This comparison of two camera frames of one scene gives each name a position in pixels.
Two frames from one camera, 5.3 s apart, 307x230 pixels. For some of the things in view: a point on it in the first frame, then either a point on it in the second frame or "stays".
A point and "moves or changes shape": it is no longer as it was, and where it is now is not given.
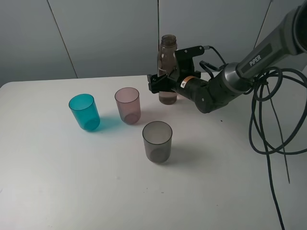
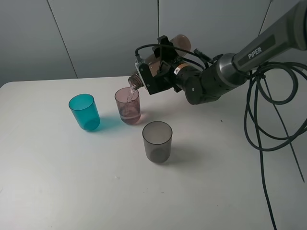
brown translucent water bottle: x=165 y=64 moves or changes shape
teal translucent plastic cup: x=85 y=111 stays
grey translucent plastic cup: x=158 y=137 stays
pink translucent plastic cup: x=128 y=101 stays
